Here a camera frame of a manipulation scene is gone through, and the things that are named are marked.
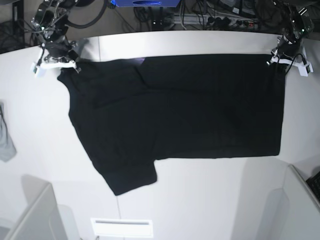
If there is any black T-shirt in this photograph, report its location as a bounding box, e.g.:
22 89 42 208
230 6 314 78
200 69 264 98
57 54 287 196

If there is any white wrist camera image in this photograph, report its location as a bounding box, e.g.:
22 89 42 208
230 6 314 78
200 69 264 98
298 62 314 77
30 62 47 78

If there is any grey cloth at table edge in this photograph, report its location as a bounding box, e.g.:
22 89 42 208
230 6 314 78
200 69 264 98
0 102 17 163

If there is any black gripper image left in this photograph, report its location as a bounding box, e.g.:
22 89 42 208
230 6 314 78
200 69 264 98
40 35 81 73

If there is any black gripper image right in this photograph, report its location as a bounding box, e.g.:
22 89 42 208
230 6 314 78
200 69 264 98
266 34 310 69

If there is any white partition panel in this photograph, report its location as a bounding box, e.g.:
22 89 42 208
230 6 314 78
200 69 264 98
260 165 320 240
4 182 68 240

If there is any white partition panel right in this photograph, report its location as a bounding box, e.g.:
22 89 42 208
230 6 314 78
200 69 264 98
260 165 320 240

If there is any white power strip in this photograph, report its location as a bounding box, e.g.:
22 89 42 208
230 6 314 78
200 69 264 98
206 16 258 28

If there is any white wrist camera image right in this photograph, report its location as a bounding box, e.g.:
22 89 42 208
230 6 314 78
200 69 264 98
298 62 314 77

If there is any white partition panel left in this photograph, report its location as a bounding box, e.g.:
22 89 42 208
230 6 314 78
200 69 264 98
4 182 68 240

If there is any black keyboard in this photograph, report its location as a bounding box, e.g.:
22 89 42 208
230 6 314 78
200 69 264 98
306 172 320 200

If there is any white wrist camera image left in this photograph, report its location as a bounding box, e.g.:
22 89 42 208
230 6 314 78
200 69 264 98
30 62 47 78

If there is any blue box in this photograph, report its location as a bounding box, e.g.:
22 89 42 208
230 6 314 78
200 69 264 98
110 0 180 8

